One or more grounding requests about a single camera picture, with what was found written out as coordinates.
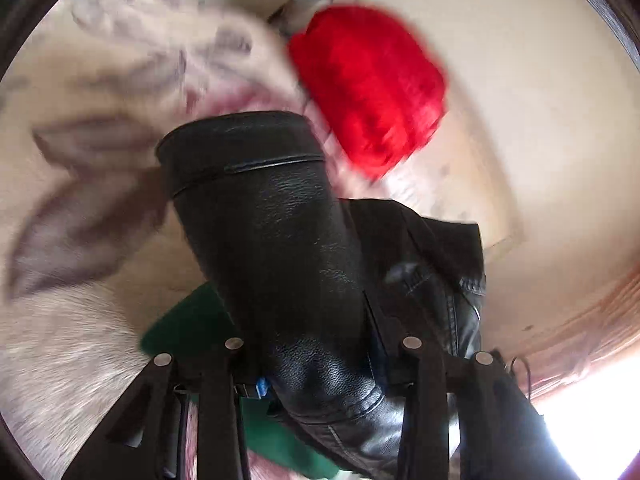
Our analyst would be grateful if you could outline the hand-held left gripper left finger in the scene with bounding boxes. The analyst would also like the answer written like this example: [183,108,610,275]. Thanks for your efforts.
[62,337,273,480]

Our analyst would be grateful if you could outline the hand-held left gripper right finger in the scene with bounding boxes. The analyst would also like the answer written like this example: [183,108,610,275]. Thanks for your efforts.
[369,336,557,480]

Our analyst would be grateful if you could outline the black leather jacket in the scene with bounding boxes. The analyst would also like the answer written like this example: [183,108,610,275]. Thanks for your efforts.
[155,110,488,480]

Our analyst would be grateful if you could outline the green folded striped garment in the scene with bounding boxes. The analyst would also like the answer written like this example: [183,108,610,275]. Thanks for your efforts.
[140,282,336,480]

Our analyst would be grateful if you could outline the beige bed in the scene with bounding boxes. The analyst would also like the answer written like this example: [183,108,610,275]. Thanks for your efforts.
[442,0,526,261]

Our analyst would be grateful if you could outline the floral blanket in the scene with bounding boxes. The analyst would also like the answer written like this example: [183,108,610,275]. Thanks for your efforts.
[0,0,401,480]

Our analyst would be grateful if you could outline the red knitted garment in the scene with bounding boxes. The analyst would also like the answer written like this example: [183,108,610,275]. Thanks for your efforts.
[287,4,449,181]

